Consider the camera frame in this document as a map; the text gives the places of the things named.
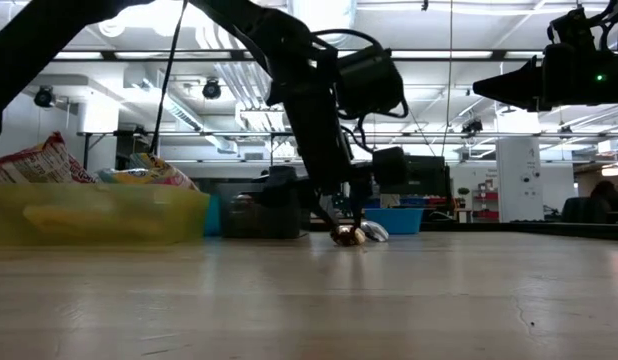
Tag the person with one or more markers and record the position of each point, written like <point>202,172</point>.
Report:
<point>606,192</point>

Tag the blue plastic bowl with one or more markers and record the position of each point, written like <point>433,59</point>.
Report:
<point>396,221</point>

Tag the white pillar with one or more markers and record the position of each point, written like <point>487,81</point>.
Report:
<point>519,200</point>

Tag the black ceiling spotlight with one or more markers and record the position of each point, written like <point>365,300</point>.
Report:
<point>44,97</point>
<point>211,90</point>
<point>471,125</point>

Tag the potted plant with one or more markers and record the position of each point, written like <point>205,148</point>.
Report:
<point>463,191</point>

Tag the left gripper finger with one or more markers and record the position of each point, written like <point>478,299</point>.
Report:
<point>324,210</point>
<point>359,210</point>

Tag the black computer monitor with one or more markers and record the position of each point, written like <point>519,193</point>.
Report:
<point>429,180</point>

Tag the yellow blue-edged ramen packet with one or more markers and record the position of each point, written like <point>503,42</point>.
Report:
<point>154,172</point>

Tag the red storage shelf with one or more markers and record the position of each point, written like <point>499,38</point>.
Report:
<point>486,215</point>

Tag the yellow translucent plastic bin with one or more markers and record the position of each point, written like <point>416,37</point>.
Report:
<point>89,215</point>

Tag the red white ramen packet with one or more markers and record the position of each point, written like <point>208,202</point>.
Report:
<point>34,165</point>

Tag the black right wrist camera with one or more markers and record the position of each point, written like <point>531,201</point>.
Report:
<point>569,27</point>

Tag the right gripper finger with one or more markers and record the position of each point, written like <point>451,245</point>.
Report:
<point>519,87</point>

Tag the blue plastic bin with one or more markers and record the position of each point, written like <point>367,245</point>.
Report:
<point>211,217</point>

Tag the small clear glass jar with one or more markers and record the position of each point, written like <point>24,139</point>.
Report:
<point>240,199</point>

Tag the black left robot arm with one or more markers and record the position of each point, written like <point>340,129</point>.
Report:
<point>39,40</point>

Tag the grey translucent plastic bin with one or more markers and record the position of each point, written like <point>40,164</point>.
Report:
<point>239,222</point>

